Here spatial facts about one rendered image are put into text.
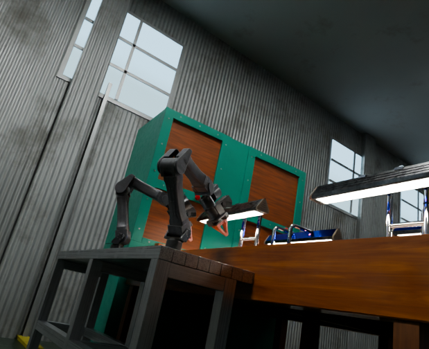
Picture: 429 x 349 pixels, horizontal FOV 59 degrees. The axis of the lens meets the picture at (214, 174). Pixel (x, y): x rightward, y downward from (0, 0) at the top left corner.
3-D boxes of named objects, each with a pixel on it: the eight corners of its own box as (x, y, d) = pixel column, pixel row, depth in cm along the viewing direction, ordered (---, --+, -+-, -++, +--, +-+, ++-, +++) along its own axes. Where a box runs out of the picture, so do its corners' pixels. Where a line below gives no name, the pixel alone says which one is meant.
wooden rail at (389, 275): (431, 323, 76) (430, 233, 82) (125, 284, 225) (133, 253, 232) (462, 332, 82) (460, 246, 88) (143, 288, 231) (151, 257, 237)
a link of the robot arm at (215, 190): (208, 197, 179) (203, 173, 175) (224, 197, 175) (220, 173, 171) (196, 208, 170) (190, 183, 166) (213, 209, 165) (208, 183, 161)
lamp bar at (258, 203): (257, 209, 190) (259, 195, 192) (195, 221, 241) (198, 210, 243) (269, 214, 193) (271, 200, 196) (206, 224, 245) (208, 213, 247)
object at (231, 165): (130, 239, 232) (167, 106, 264) (104, 244, 278) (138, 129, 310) (293, 285, 293) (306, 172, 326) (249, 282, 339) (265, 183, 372)
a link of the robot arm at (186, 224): (178, 235, 154) (168, 156, 148) (192, 237, 151) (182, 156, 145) (169, 241, 149) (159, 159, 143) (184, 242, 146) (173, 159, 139)
